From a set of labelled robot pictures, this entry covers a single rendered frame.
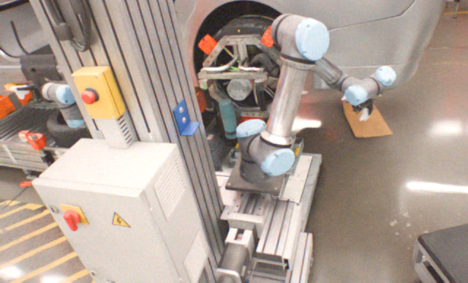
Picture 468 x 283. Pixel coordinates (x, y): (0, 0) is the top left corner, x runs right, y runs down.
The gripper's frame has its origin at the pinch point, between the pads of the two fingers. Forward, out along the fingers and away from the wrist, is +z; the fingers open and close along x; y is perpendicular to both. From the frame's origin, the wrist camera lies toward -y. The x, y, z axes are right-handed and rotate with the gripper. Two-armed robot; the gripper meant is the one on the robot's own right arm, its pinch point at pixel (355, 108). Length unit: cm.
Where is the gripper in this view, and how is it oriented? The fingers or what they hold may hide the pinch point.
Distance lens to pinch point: 171.3
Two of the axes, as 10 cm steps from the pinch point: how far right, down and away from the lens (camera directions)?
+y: -8.1, 5.2, -2.6
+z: -0.7, 3.6, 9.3
